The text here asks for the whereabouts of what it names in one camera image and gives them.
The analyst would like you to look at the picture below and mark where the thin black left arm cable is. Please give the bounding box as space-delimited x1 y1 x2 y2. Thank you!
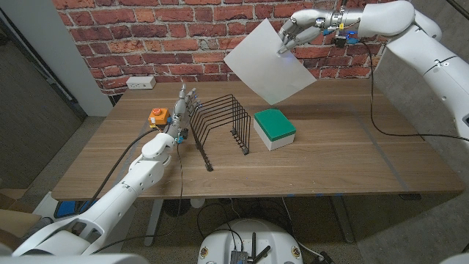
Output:
90 141 185 254

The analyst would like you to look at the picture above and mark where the white paper file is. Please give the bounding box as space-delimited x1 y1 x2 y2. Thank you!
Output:
223 18 318 106

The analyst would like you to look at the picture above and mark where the grey table leg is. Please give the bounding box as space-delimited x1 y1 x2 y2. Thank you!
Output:
331 196 355 243

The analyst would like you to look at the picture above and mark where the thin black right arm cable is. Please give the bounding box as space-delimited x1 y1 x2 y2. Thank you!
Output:
360 39 469 143

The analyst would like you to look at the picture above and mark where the black wire file holder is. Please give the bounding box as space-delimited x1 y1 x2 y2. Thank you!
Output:
188 94 252 172

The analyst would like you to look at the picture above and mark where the white table leg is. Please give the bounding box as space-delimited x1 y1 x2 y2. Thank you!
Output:
144 199 165 247

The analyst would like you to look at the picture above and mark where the red brick printed backdrop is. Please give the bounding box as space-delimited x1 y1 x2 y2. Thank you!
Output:
53 0 410 97

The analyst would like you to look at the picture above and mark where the white block with green top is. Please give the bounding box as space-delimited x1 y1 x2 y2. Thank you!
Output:
253 108 297 152

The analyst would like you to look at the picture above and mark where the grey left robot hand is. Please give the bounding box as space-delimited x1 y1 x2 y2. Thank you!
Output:
166 83 202 137

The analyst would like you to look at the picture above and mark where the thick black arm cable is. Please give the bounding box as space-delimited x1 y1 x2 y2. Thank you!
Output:
78 127 159 216
445 0 469 12

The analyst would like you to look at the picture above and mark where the white power outlet strip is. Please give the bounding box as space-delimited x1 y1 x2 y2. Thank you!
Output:
125 76 157 90

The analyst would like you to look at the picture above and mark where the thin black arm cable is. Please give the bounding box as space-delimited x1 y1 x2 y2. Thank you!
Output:
90 141 185 254
360 39 469 143

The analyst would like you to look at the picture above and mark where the orange emergency stop button box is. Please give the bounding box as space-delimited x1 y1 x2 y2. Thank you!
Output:
147 107 172 128

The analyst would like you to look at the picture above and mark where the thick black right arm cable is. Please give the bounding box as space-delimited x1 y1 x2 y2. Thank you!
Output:
445 0 469 12

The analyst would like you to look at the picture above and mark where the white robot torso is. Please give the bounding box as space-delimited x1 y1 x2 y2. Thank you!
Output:
196 219 304 264

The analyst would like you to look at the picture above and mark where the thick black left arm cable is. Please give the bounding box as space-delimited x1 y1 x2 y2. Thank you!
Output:
78 127 159 216

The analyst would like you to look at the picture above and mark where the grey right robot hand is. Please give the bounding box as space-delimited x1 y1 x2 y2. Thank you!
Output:
277 9 344 55

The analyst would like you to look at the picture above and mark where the brown cardboard box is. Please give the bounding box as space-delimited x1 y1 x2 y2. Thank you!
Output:
0 188 43 250

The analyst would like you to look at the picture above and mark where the blue floor box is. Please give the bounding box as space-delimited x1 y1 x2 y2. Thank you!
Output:
54 200 89 219

